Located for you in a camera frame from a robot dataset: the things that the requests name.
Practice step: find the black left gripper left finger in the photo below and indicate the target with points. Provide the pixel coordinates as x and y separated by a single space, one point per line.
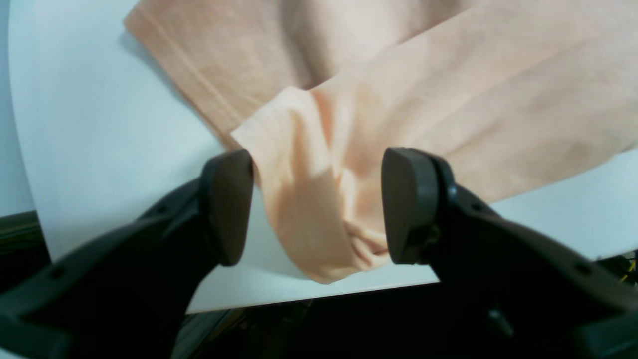
124 295

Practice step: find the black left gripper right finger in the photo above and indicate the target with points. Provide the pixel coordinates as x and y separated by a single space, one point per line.
530 296

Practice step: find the peach pink T-shirt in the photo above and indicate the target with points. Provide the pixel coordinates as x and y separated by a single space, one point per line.
514 94

